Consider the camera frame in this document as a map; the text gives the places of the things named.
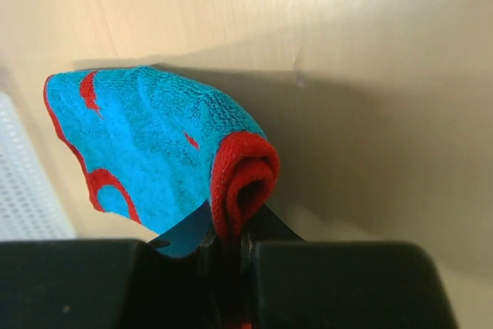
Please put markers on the white plastic basket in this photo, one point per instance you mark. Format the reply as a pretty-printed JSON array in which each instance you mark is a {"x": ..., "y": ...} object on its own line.
[{"x": 30, "y": 210}]

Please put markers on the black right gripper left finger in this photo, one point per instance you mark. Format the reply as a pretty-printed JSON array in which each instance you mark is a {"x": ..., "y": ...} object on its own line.
[{"x": 107, "y": 283}]

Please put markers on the red patterned towel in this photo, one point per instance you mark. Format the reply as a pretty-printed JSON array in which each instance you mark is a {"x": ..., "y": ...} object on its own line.
[{"x": 153, "y": 147}]

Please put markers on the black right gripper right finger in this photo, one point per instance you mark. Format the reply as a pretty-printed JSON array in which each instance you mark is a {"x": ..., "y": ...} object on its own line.
[{"x": 297, "y": 283}]

